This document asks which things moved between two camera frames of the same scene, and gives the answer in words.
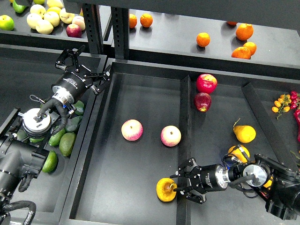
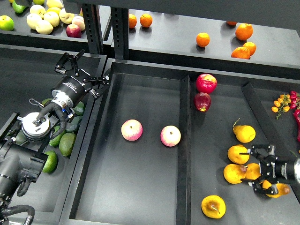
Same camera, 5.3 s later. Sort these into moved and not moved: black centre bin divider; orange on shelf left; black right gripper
Moved: black right gripper
Not moved: black centre bin divider; orange on shelf left
